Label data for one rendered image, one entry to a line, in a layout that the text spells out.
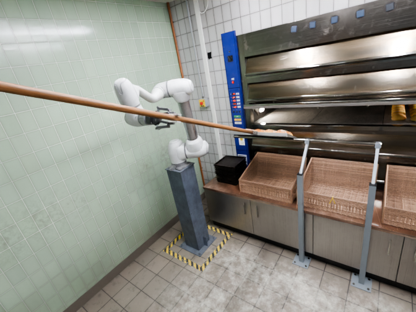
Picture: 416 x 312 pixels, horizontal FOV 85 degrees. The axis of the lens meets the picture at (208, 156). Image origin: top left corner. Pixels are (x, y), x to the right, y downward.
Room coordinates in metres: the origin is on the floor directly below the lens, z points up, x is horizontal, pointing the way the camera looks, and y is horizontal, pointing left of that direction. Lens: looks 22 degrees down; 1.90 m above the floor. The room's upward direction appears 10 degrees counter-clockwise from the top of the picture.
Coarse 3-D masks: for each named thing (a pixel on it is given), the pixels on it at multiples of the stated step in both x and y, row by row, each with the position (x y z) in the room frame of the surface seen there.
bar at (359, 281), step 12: (348, 144) 1.57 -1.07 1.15; (360, 144) 1.52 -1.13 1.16; (372, 144) 1.47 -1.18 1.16; (300, 168) 1.64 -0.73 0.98; (300, 180) 1.58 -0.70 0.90; (372, 180) 1.32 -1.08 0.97; (300, 192) 1.59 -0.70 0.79; (372, 192) 1.28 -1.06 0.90; (300, 204) 1.59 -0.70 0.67; (372, 204) 1.27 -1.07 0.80; (300, 216) 1.59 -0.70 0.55; (372, 216) 1.27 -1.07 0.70; (300, 228) 1.59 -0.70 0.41; (300, 240) 1.59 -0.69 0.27; (300, 252) 1.59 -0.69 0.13; (300, 264) 1.56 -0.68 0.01; (360, 264) 1.29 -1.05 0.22; (360, 276) 1.29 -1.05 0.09; (360, 288) 1.24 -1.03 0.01
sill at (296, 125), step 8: (288, 128) 2.23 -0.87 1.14; (296, 128) 2.18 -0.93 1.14; (304, 128) 2.13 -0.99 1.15; (312, 128) 2.08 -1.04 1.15; (320, 128) 2.03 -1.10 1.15; (328, 128) 1.99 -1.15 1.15; (336, 128) 1.95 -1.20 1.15; (344, 128) 1.90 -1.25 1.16; (352, 128) 1.86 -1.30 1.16; (360, 128) 1.83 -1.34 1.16; (368, 128) 1.79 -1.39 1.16; (376, 128) 1.75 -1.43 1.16; (384, 128) 1.72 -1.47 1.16; (392, 128) 1.69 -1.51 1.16; (400, 128) 1.66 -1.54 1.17; (408, 128) 1.63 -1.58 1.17
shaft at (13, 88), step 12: (0, 84) 0.71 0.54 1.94; (12, 84) 0.73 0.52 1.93; (36, 96) 0.76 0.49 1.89; (48, 96) 0.79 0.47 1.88; (60, 96) 0.81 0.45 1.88; (72, 96) 0.84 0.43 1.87; (108, 108) 0.93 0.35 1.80; (120, 108) 0.96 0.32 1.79; (132, 108) 1.01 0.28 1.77; (180, 120) 1.22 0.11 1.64; (192, 120) 1.28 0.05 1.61; (252, 132) 1.82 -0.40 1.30
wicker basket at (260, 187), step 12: (276, 156) 2.28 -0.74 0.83; (288, 156) 2.19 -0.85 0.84; (252, 168) 2.30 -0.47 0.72; (264, 168) 2.34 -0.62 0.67; (276, 168) 2.25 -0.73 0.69; (288, 168) 2.17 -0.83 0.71; (240, 180) 2.08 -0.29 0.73; (252, 180) 2.28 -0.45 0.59; (264, 180) 2.23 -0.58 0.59; (276, 180) 2.18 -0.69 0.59; (288, 180) 2.13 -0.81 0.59; (252, 192) 2.00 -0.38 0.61; (264, 192) 1.99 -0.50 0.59; (276, 192) 1.82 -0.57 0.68; (288, 192) 1.75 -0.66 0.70
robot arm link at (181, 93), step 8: (168, 80) 1.93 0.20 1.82; (176, 80) 1.89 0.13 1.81; (184, 80) 1.88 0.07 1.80; (168, 88) 1.88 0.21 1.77; (176, 88) 1.86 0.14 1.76; (184, 88) 1.86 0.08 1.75; (192, 88) 1.88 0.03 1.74; (176, 96) 1.88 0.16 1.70; (184, 96) 1.88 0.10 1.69; (184, 104) 1.91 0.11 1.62; (184, 112) 1.93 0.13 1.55; (184, 128) 2.00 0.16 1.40; (192, 128) 1.97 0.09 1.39; (192, 136) 1.98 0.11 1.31; (184, 144) 2.07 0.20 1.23; (192, 144) 1.98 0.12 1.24; (200, 144) 1.99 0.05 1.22; (208, 144) 2.08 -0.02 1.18; (192, 152) 2.00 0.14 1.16; (200, 152) 1.99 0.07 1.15
